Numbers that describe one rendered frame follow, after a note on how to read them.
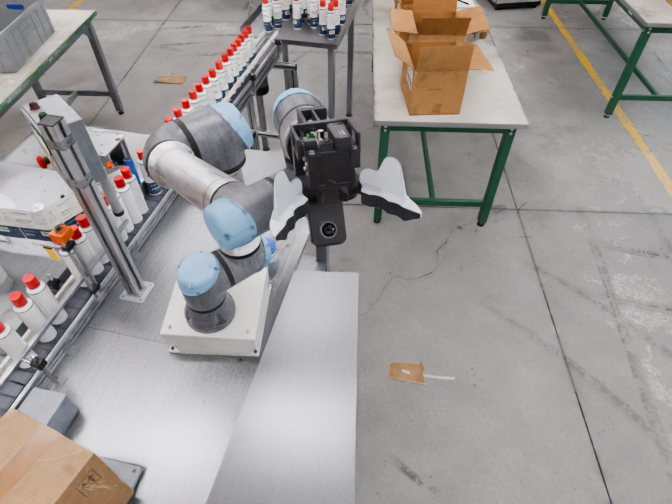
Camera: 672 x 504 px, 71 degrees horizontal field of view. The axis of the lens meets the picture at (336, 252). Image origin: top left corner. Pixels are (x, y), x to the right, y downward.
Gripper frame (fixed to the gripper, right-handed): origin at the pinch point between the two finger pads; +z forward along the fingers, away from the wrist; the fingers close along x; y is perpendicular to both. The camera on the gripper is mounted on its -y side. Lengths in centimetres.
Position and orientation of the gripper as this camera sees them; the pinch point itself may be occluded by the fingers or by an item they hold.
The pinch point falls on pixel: (350, 234)
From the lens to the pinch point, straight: 47.2
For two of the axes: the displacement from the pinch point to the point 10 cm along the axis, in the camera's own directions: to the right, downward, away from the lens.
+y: -0.4, -8.2, -5.7
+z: 2.2, 5.4, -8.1
